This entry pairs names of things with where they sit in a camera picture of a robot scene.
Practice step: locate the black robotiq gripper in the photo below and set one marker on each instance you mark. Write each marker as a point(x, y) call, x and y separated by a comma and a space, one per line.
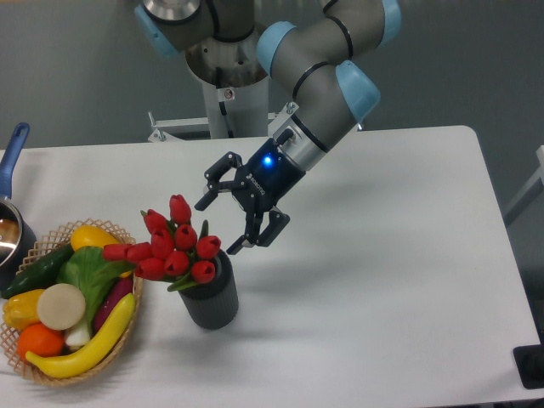
point(258, 185)

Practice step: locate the red tulip bouquet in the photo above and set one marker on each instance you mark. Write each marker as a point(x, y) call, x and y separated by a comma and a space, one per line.
point(176, 253)

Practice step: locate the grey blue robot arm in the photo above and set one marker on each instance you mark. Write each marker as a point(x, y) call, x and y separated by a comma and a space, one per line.
point(298, 88)

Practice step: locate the dark grey ribbed vase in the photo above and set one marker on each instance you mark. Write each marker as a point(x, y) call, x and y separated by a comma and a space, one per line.
point(215, 304)

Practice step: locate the purple eggplant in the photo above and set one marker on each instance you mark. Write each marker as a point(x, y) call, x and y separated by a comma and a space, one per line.
point(122, 287)

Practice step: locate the green bok choy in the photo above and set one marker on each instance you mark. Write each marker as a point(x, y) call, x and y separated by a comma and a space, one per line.
point(94, 276)

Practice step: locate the woven wicker basket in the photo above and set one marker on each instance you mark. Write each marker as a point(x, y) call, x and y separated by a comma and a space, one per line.
point(9, 336)

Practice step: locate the yellow banana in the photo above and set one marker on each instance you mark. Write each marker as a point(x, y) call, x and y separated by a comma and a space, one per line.
point(87, 357)

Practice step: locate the green cucumber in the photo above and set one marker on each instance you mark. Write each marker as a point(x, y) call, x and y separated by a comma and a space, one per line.
point(40, 274)

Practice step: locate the beige round disc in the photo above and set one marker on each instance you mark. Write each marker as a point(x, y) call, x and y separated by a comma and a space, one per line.
point(61, 306)

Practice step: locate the orange fruit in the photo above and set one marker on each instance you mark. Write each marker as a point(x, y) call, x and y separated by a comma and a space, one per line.
point(40, 340)

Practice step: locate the yellow bell pepper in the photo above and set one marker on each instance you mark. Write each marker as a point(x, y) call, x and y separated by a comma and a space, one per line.
point(20, 311)

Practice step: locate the black device at table edge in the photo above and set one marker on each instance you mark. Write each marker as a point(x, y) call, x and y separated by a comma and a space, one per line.
point(529, 362)

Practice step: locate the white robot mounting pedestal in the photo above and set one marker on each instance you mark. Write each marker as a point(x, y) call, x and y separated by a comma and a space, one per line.
point(230, 113)

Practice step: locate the blue handled saucepan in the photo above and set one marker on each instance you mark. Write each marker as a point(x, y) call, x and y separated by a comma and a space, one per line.
point(17, 238)

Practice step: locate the white frame at right edge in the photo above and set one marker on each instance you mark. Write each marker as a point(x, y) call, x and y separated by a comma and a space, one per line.
point(529, 191)

